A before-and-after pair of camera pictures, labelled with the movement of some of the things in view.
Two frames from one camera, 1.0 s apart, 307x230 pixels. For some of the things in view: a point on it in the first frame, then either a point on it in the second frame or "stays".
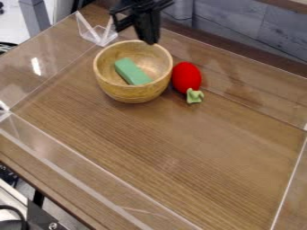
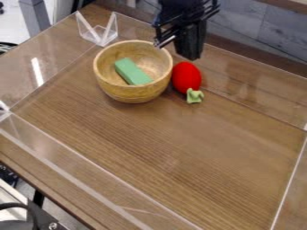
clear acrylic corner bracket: (97, 34) stays
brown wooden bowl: (132, 70) stays
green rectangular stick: (131, 72) stays
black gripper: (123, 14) → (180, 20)
